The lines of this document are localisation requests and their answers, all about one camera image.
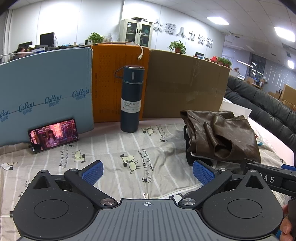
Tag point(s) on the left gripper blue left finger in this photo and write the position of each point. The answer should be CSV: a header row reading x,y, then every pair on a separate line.
x,y
82,182

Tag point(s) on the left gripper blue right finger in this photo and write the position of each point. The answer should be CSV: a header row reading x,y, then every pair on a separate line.
x,y
213,182

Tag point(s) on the person right hand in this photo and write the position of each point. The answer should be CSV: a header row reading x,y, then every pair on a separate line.
x,y
286,227

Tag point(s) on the brown leather garment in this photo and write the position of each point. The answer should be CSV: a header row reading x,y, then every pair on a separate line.
x,y
219,136

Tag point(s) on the smartphone playing video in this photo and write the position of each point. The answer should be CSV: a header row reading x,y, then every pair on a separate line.
x,y
53,135

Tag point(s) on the striped cartoon bed sheet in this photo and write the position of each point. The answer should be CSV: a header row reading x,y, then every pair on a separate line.
x,y
147,173

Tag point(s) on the black leather sofa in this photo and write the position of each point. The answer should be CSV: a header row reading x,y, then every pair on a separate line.
x,y
267,111

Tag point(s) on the orange cardboard board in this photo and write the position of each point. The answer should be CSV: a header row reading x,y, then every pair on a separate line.
x,y
106,89

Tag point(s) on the light blue printed board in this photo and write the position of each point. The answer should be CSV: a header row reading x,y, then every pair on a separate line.
x,y
46,88

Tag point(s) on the brown cardboard board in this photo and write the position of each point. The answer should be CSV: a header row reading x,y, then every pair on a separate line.
x,y
177,82

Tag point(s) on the dark blue vacuum bottle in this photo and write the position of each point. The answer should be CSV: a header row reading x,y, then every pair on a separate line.
x,y
131,96

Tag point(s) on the potted green plant right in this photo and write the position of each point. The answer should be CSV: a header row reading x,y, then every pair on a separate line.
x,y
225,62

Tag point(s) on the potted green plant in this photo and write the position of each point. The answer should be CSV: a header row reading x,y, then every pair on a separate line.
x,y
95,38
177,47
225,62

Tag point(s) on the potted green plant middle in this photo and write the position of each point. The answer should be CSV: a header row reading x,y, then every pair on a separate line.
x,y
177,47

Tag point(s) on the potted green plant left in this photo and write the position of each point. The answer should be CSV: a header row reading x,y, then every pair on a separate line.
x,y
95,38

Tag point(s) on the black computer monitor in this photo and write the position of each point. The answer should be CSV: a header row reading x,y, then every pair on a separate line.
x,y
47,39

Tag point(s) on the seated office person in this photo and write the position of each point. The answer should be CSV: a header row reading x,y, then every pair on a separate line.
x,y
20,53

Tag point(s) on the white glass door cabinet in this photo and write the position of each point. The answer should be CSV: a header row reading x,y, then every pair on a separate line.
x,y
139,32

